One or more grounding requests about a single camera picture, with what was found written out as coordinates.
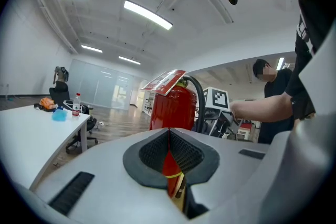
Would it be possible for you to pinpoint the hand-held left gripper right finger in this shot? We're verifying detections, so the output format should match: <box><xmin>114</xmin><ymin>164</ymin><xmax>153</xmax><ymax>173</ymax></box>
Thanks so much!
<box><xmin>170</xmin><ymin>127</ymin><xmax>271</xmax><ymax>209</ymax></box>

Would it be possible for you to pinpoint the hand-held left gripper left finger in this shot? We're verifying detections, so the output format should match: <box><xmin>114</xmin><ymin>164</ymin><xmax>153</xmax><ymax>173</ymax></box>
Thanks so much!
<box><xmin>34</xmin><ymin>127</ymin><xmax>188</xmax><ymax>224</ymax></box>

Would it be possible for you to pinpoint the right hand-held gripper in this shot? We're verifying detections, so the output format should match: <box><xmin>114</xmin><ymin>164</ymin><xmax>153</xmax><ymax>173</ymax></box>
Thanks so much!
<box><xmin>202</xmin><ymin>86</ymin><xmax>238</xmax><ymax>126</ymax></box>

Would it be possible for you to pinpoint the red fire extinguisher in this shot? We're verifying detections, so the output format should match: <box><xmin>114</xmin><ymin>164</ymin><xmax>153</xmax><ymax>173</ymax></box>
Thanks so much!
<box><xmin>141</xmin><ymin>69</ymin><xmax>206</xmax><ymax>200</ymax></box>

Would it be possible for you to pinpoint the person's right forearm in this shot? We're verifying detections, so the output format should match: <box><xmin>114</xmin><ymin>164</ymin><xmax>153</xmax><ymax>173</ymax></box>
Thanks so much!
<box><xmin>229</xmin><ymin>93</ymin><xmax>293</xmax><ymax>123</ymax></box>

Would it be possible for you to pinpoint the clear red-label water bottle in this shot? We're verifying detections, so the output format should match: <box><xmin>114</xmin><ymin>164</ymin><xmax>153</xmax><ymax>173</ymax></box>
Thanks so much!
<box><xmin>72</xmin><ymin>93</ymin><xmax>81</xmax><ymax>118</ymax></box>

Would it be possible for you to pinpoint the light blue cloth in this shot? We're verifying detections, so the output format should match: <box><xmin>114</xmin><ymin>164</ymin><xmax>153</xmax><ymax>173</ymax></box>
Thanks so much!
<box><xmin>51</xmin><ymin>109</ymin><xmax>68</xmax><ymax>122</ymax></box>

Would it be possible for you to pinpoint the white rectangular table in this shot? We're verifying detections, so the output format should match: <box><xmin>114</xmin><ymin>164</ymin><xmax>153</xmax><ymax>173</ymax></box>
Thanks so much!
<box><xmin>0</xmin><ymin>104</ymin><xmax>91</xmax><ymax>191</ymax></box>

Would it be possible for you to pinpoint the black office chair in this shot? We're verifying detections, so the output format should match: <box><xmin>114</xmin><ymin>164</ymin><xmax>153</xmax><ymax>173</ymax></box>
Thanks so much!
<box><xmin>49</xmin><ymin>86</ymin><xmax>99</xmax><ymax>154</ymax></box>

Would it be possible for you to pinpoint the person's black shirt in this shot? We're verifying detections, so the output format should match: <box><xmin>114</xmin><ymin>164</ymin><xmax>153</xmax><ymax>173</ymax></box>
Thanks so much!
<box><xmin>285</xmin><ymin>0</ymin><xmax>336</xmax><ymax>121</ymax></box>

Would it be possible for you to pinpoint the black bag with white cords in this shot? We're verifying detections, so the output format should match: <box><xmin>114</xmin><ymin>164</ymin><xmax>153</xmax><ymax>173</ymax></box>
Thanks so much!
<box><xmin>62</xmin><ymin>99</ymin><xmax>91</xmax><ymax>115</ymax></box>

